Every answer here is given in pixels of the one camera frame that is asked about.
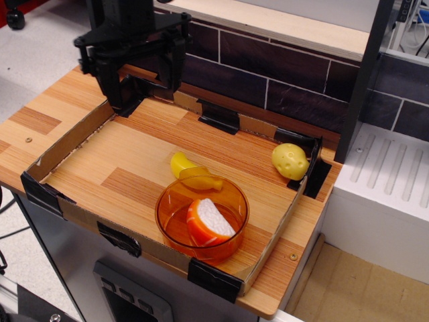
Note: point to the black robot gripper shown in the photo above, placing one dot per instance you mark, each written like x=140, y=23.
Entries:
x=128, y=30

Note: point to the orange white toy sushi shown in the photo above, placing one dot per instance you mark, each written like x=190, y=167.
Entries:
x=206, y=225

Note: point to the cardboard fence with black tape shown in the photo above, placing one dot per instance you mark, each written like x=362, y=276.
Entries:
x=162, y=185

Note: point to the transparent orange plastic pot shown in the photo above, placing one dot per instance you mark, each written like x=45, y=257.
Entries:
x=171, y=211

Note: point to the light wooden shelf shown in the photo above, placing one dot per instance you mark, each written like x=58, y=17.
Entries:
x=276, y=25

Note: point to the black caster wheel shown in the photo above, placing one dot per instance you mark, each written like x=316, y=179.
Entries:
x=14, y=17

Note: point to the yellow toy banana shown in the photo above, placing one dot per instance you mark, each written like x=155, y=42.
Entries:
x=193, y=176

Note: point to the yellow toy potato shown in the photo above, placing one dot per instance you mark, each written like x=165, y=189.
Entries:
x=290, y=161

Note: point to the grey oven control panel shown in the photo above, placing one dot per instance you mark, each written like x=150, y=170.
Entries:
x=129, y=301

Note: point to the white toy sink drainboard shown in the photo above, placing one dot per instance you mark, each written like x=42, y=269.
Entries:
x=378, y=209

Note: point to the dark grey vertical post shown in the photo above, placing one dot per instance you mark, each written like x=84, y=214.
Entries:
x=351, y=123

